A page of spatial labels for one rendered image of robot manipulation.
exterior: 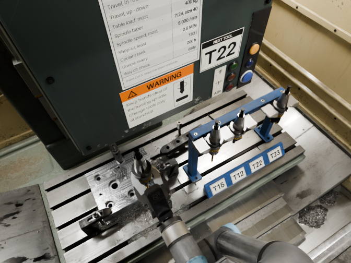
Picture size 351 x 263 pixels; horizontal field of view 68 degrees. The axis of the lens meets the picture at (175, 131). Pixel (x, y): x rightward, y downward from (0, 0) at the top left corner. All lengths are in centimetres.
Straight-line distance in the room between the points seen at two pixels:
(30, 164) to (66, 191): 63
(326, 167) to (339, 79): 46
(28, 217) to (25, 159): 45
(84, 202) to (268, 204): 90
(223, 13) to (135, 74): 19
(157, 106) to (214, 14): 21
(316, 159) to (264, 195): 34
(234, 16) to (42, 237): 140
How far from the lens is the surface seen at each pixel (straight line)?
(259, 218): 142
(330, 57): 144
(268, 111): 112
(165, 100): 55
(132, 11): 41
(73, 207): 130
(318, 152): 160
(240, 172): 125
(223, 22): 51
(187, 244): 75
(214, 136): 95
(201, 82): 57
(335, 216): 165
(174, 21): 45
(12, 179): 193
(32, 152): 197
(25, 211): 168
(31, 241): 160
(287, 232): 147
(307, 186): 155
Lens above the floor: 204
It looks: 54 degrees down
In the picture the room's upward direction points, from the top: 3 degrees counter-clockwise
